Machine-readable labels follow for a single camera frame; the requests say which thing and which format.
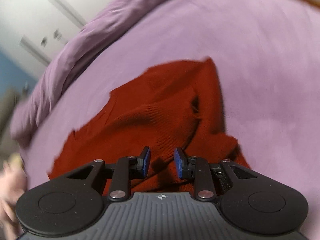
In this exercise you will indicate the purple duvet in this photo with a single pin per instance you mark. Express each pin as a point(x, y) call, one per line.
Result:
point(75, 55)

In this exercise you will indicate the purple bed sheet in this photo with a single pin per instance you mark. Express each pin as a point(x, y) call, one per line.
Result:
point(250, 55)

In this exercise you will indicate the white wardrobe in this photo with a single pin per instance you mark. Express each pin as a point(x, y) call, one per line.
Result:
point(30, 17)

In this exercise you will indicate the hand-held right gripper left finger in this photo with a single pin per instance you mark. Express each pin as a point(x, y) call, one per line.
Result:
point(146, 160)

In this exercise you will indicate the red knitted sweater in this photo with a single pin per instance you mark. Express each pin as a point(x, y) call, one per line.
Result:
point(150, 100)

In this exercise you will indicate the person's left hand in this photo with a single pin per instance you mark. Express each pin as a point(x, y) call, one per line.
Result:
point(10, 180)

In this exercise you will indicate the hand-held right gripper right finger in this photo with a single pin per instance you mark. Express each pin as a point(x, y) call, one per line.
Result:
point(178, 162)

